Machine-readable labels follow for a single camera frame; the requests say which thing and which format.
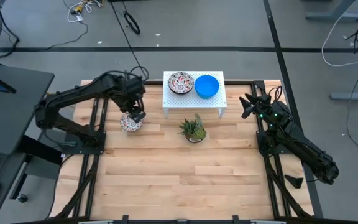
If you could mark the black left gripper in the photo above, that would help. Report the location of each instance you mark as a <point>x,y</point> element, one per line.
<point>135,93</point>

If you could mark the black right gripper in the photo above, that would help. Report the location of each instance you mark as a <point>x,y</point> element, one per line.
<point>263,104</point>

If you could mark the floral patterned ceramic bowl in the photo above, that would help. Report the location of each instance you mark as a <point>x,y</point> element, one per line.
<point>181,82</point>
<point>127,124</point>

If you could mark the blue plastic bowl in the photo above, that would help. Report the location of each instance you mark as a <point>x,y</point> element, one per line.
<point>207,87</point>

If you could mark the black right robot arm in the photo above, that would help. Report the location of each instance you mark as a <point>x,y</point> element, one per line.
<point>309,155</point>

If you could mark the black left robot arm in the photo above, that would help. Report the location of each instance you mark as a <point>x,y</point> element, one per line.
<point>73,93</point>

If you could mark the white perforated metal shelf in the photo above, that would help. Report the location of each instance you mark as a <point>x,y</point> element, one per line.
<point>194,101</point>

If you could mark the potted succulent plant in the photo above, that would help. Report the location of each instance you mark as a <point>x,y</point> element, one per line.
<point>194,132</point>

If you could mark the spare black gripper finger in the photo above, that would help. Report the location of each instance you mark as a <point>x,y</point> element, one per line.
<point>294,181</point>

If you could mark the grey table base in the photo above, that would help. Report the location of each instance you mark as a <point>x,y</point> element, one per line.
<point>337,15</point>
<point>353,96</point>

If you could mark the grey desk foot plate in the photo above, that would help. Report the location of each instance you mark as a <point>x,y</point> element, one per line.
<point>39,169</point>

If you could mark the black office desk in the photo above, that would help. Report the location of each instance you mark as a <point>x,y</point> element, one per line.
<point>17,118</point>

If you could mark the black caster wheel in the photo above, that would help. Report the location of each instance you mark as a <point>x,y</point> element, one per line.
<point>22,198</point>

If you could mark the black aluminium table frame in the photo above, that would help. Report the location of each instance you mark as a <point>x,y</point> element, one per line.
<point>241,82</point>

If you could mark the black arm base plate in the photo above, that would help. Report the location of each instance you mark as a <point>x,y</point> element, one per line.
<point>73,148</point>
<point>262,146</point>

